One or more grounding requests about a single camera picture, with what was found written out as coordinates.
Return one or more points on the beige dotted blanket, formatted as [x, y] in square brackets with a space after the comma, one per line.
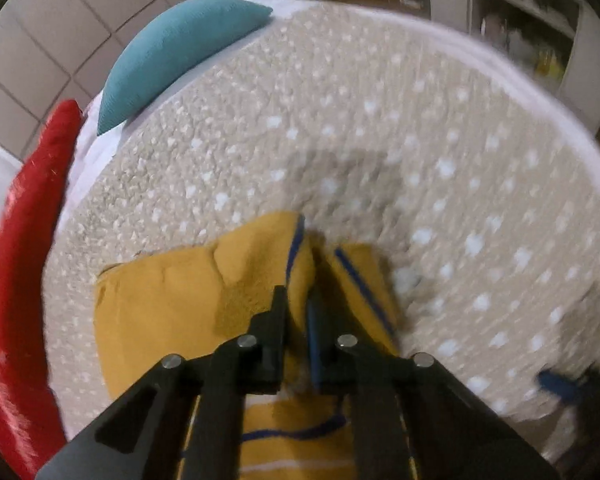
[380, 135]

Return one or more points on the yellow striped towel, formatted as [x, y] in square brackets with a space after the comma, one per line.
[180, 300]

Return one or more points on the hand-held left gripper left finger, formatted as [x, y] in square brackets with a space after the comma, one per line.
[270, 350]

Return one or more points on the teal pillow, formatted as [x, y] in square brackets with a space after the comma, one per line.
[170, 55]

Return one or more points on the red pillow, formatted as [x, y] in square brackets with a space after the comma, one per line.
[20, 260]

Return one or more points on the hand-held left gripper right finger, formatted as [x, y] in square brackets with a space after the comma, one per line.
[316, 355]

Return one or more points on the white open shelf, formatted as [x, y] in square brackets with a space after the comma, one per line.
[580, 60]

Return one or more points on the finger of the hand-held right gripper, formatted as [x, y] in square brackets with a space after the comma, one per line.
[560, 385]

